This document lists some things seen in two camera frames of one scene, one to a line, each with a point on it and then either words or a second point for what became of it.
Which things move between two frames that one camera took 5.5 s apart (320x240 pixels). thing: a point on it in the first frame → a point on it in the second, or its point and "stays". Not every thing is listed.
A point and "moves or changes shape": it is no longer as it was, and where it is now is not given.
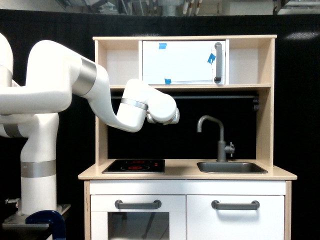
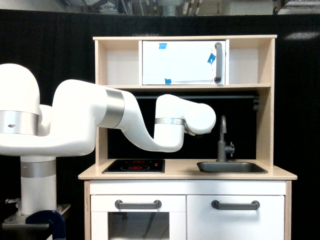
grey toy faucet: (222, 148) moves or changes shape
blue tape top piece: (162, 45) stays
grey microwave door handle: (218, 46) stays
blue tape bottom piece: (167, 81) stays
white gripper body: (174, 120) → (198, 129)
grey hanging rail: (204, 96) stays
